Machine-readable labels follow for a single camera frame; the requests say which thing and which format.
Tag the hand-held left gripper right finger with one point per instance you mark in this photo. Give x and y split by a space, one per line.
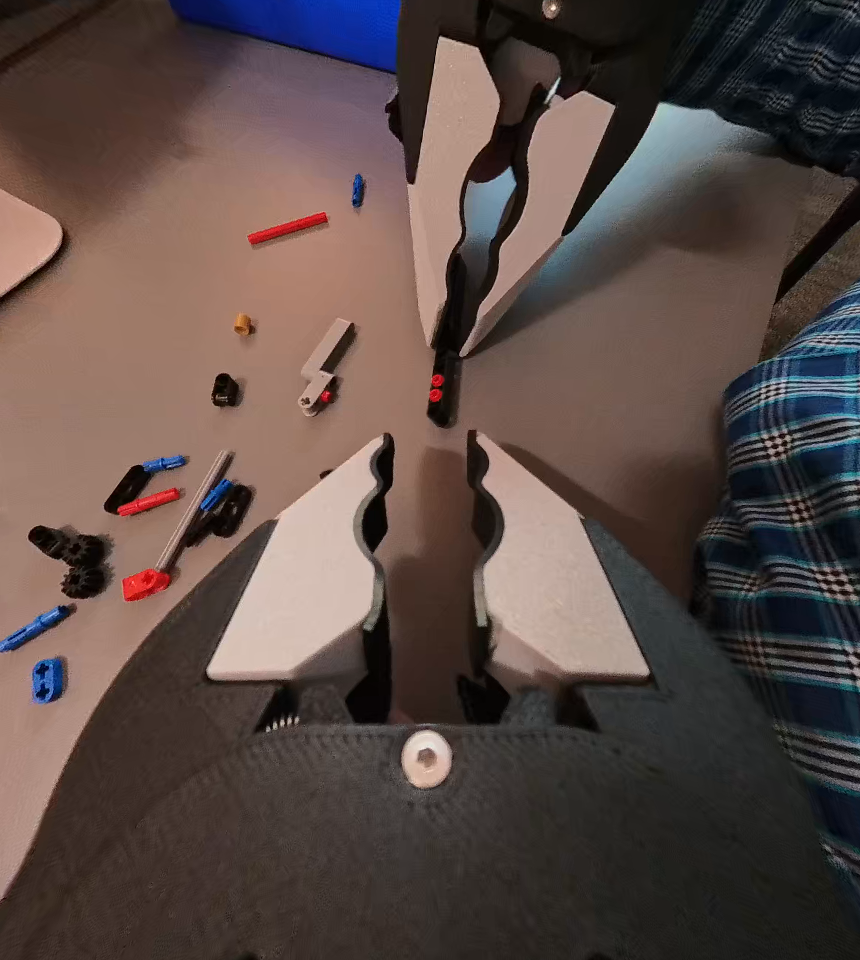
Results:
557 600

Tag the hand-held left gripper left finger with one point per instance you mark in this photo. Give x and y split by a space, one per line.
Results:
302 600

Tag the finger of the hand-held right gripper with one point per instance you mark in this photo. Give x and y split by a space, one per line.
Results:
445 150
557 165

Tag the long black lego beam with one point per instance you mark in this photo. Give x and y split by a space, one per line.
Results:
441 397

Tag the grey lego liftarm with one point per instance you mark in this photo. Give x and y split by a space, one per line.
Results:
325 367

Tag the long grey lego axle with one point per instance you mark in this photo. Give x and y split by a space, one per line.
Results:
194 514

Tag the red lego connector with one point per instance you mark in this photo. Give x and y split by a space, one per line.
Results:
146 583

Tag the red lego axle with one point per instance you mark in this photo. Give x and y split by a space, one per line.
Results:
287 229

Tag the red lego pin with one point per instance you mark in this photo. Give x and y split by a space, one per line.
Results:
149 502

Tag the black thin lego liftarm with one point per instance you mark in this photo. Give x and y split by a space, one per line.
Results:
126 489

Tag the tan lego bush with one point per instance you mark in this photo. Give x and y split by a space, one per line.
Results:
244 324

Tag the black angled lego connector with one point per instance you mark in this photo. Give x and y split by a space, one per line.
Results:
44 538

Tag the blue two-hole lego liftarm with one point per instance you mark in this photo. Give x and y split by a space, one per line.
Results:
47 679

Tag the long blue lego pin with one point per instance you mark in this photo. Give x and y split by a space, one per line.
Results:
31 628

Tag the blue storage bin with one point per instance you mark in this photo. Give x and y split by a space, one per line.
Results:
287 30

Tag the person in plaid shirt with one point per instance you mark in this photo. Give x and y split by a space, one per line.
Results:
812 600

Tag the dark furniture leg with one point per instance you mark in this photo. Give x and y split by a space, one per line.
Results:
827 232

